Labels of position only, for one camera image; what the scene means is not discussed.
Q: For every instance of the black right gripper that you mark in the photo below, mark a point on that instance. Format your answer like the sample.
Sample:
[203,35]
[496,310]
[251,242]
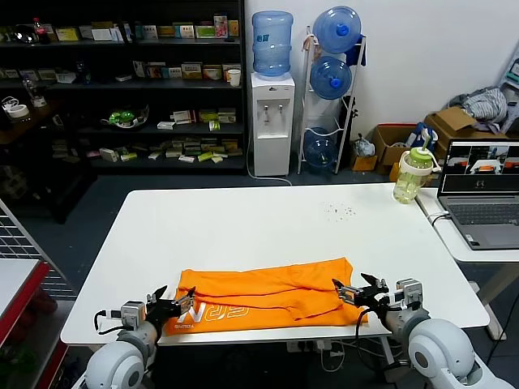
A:
[373,300]

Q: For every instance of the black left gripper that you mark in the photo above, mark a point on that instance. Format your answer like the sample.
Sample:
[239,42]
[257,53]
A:
[160,312]

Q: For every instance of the orange t-shirt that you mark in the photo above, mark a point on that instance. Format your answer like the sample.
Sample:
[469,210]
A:
[263,291]

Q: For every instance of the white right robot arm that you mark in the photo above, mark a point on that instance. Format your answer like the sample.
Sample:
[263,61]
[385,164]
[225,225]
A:
[438,352]

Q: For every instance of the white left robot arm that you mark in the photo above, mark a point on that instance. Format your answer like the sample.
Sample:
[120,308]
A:
[117,360]

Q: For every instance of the grey striped clothes pile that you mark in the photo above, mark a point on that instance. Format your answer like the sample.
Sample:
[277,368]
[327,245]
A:
[486,103]

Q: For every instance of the white power strip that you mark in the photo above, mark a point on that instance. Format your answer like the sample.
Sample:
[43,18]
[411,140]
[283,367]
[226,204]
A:
[316,345]

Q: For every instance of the green drinking bottle with straw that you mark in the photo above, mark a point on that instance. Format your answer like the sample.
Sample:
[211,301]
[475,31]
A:
[409,182]

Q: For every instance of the small yellow carton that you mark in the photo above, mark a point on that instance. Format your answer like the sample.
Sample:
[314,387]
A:
[395,172]

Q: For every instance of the small orange cardboard box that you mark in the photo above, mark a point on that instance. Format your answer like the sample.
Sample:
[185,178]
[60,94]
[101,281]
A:
[364,164]

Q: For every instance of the open brown cardboard box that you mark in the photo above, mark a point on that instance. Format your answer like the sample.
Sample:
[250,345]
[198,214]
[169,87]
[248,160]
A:
[385,158]

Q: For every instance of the white side table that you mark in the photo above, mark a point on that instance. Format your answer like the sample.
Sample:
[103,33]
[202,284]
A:
[490,255]

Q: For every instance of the grey laptop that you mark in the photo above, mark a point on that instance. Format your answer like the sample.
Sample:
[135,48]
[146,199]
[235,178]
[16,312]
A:
[478,215]

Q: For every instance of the white plastic bag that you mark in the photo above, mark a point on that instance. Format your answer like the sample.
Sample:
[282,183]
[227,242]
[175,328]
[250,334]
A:
[363,148]

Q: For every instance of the white metal jug rack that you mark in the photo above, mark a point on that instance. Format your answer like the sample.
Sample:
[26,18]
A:
[343,139]

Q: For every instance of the blue white package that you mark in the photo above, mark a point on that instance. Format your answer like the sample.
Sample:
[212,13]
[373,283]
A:
[417,138]

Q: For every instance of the white water dispenser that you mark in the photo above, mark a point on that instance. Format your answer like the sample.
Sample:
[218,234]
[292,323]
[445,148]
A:
[271,154]

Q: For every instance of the black tripod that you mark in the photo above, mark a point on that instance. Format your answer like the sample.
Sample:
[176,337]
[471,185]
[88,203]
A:
[352,115]

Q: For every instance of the flat white box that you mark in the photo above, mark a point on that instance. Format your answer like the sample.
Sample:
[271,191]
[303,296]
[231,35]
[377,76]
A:
[166,125]

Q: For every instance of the small green box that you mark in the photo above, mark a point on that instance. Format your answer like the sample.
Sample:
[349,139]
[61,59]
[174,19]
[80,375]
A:
[215,126]

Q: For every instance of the white red medicine box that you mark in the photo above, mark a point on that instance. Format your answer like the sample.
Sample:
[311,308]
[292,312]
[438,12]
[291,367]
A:
[182,117]

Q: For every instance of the bowl of green fruit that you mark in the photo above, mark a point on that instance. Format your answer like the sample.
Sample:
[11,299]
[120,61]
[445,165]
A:
[123,118]

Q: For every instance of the large flat cardboard box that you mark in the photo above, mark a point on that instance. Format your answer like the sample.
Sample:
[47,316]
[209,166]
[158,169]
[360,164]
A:
[450,121]

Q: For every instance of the orange red box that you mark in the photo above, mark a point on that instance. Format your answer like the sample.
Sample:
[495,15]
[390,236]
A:
[155,71]

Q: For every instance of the cream brown box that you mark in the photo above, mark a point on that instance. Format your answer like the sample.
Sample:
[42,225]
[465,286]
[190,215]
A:
[192,71]

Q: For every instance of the white paper cup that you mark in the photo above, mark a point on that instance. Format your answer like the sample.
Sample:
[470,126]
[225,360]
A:
[234,78]

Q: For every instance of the white blue box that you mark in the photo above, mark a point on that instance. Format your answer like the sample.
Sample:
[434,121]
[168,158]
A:
[139,69]

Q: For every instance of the blue cloth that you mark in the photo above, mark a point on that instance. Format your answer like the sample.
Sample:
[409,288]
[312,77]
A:
[359,54]

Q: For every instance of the white round container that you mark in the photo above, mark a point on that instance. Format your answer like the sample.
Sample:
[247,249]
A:
[16,112]

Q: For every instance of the black shelving unit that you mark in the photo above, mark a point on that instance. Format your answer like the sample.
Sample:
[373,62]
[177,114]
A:
[121,54]

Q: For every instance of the clear plastic bottle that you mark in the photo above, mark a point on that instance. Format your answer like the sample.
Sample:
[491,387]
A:
[32,91]

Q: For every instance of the blue water jug with label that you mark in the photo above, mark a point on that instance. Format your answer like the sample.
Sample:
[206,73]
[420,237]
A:
[271,44]

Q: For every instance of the white teal storage rack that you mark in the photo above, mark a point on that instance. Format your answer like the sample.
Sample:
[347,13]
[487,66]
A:
[511,77]

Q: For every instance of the yellow flat box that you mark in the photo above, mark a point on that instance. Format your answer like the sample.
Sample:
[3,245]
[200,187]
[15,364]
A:
[166,32]

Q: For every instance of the blue white carton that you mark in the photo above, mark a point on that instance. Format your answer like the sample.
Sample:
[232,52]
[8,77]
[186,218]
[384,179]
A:
[127,32]

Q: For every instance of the plain white box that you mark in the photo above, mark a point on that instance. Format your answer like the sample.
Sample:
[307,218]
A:
[102,34]

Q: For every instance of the pink printed box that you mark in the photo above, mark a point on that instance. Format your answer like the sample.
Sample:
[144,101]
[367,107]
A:
[221,27]

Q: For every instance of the small yellow box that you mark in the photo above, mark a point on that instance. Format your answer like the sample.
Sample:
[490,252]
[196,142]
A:
[233,28]

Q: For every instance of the cola bottle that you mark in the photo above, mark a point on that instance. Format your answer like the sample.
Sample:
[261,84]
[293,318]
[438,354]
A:
[40,34]

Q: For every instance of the shiny dark bowl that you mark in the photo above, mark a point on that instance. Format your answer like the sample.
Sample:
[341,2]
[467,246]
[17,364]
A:
[26,34]

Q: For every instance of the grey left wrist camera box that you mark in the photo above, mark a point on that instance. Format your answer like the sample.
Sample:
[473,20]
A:
[131,314]

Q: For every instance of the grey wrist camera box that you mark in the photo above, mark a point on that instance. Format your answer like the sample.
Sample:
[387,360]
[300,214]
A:
[409,291]
[131,314]

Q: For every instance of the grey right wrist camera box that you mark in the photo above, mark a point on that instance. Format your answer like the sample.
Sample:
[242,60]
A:
[409,291]

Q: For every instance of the red frame cart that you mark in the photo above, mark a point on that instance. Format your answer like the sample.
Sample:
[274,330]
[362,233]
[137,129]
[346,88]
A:
[30,285]

